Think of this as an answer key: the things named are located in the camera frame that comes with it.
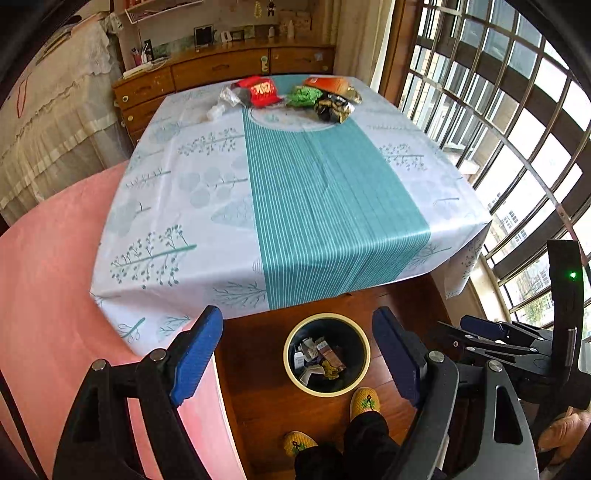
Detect black picture frame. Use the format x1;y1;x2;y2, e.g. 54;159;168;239
193;24;214;48

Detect wooden dresser with drawers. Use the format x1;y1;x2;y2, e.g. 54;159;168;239
112;38;335;144

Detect pink bed cover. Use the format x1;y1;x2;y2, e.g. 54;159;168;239
0;161;246;480

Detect green paper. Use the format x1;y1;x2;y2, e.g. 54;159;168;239
287;85;324;108

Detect yellow wrapper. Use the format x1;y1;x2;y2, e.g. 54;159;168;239
321;360;341;380

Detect round dark trash bin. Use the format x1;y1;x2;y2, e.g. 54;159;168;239
283;313;370;398

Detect white wall shelf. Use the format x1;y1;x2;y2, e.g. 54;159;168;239
124;0;204;25

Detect red pink milk carton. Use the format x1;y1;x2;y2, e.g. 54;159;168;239
315;338;346;371

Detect pen holder cup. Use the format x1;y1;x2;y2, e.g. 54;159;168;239
131;47;143;66

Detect right yellow slipper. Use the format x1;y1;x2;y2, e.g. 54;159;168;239
349;387;381;420

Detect person's right hand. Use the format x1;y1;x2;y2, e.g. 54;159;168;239
538;407;591;465

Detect beige curtain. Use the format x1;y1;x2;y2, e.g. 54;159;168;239
332;0;397;91

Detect black green printed box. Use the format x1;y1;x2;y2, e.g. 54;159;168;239
294;337;320;371

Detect teal white patterned tablecloth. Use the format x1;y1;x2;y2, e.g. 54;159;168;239
90;79;492;356

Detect red gold gift bag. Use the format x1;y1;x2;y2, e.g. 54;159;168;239
230;76;281;108

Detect orange gold foil pouch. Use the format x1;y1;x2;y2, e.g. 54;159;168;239
304;76;363;104

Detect window with metal grille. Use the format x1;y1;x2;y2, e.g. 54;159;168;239
400;1;590;330

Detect clear plastic wrapper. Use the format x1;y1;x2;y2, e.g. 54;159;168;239
206;87;243;121

